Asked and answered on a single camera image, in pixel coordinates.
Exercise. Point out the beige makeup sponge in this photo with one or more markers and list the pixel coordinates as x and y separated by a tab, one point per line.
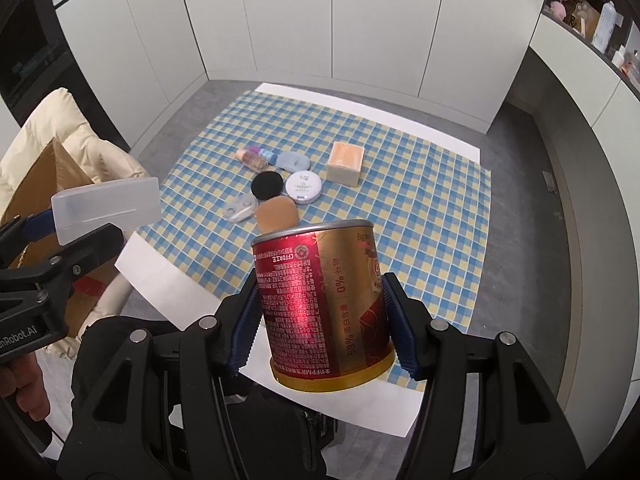
276	215

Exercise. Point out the light blue plastic case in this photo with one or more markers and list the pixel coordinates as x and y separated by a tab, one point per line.
294	161

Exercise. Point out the white low table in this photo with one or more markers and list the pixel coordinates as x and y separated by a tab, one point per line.
165	280

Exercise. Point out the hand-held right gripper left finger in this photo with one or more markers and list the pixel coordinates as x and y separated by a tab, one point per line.
245	332

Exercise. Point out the pale contact lens case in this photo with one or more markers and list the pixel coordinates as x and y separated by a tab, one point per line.
240	207

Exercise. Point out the white round compact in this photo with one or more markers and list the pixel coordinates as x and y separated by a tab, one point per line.
303	186

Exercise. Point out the white box with peach top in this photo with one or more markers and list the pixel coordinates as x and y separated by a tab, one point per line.
345	165

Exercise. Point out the cream padded chair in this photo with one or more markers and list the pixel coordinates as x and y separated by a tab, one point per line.
75	127

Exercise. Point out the black round powder puff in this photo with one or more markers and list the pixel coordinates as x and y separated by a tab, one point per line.
266	186

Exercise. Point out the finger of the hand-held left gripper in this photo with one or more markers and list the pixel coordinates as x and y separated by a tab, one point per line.
39	224
87	255

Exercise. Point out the brown paw print box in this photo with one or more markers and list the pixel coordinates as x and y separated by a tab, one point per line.
582	15

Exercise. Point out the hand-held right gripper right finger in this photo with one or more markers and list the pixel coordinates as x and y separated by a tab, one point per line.
402	332

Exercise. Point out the grey floor socket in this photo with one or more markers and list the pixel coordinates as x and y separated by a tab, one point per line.
550	183

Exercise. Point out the clear bottle with pink cap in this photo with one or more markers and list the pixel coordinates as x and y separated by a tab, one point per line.
252	161

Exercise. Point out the small white jar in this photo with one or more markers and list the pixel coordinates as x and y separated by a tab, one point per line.
620	57

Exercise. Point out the small purple capped bottle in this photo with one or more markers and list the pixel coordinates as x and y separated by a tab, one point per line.
267	154

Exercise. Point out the person's left hand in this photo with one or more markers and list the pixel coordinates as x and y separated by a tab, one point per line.
22	385

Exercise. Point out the white pack on shelf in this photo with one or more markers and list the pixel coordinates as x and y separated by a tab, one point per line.
604	25

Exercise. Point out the red and gold tin can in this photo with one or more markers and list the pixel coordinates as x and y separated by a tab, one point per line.
320	300

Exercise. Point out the blue yellow checked tablecloth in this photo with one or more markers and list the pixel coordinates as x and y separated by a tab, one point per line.
400	210

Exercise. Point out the brown cardboard box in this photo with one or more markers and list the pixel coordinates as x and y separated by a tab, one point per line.
45	180

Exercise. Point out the black built-in appliance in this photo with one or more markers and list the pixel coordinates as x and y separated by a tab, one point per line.
35	60

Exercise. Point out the square clear plastic lid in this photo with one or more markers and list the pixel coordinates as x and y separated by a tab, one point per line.
105	205

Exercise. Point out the pink plush toy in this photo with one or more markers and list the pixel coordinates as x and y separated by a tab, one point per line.
557	8

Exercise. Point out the person's dark trousers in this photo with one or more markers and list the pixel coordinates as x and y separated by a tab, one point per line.
285	422

